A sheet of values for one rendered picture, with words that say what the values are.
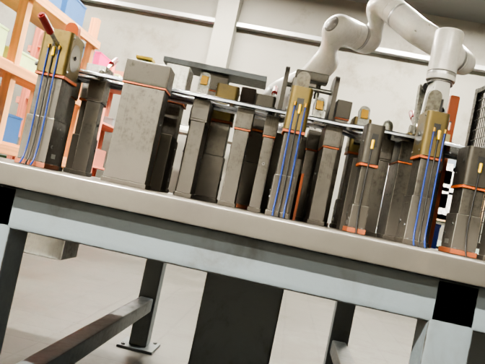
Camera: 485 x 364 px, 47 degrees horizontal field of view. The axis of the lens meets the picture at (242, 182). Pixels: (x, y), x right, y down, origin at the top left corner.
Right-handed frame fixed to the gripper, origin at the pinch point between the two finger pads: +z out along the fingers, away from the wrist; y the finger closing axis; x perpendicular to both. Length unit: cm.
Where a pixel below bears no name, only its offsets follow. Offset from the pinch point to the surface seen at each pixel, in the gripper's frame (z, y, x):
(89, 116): 16, 2, -100
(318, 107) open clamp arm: -3.4, -12.3, -32.8
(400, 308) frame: 44, 68, -19
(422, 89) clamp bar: -16.7, -14.8, -0.9
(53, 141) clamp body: 26, 20, -102
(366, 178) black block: 18.5, 19.5, -19.4
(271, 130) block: 8.8, 2.0, -46.4
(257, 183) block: 25, 2, -47
